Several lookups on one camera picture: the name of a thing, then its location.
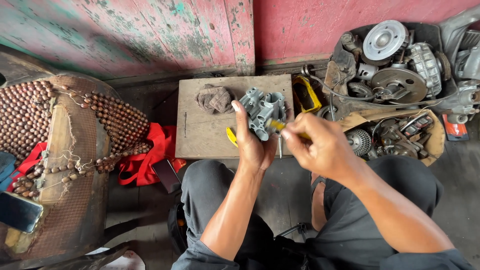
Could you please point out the person's right hand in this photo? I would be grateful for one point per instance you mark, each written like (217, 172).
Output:
(324, 148)

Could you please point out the thin metal screw rod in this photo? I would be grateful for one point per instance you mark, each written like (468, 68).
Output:
(280, 146)

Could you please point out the cardboard box of gears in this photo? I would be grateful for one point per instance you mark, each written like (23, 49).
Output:
(397, 137)

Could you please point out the brown dirty rag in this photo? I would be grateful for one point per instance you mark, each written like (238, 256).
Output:
(214, 99)

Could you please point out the black sandal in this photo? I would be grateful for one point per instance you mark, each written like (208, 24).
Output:
(317, 185)

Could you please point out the red cloth bag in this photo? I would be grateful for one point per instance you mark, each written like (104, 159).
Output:
(150, 153)

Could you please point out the person's left hand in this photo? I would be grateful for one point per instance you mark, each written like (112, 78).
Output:
(255, 152)

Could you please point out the black stool leg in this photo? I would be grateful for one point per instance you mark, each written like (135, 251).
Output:
(294, 229)

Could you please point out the black tub of engine parts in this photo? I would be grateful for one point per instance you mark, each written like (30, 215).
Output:
(390, 63)

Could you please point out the worn dark chair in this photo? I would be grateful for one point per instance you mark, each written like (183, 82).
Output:
(78, 195)

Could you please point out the black smartphone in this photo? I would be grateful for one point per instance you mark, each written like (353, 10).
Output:
(167, 175)

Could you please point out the person's dark shirt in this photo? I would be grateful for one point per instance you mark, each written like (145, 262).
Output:
(427, 260)

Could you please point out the person's black trousers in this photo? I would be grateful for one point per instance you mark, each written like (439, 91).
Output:
(210, 195)

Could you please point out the blue cloth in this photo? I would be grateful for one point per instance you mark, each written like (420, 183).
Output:
(5, 167)

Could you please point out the grey engine casing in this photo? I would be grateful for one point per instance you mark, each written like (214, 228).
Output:
(465, 63)

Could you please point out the wooden beaded seat cover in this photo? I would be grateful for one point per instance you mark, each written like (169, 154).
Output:
(120, 123)

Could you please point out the smartphone in clear case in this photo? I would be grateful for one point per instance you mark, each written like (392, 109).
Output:
(18, 212)

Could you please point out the orange and black packet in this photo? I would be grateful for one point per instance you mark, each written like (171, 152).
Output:
(454, 129)

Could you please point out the worn wooden board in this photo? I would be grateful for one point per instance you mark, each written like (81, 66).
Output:
(204, 131)

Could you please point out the grey metal carburetor body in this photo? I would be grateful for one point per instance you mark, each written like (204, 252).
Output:
(262, 107)

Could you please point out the yellow rimmed black container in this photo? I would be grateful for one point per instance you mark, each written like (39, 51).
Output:
(305, 95)

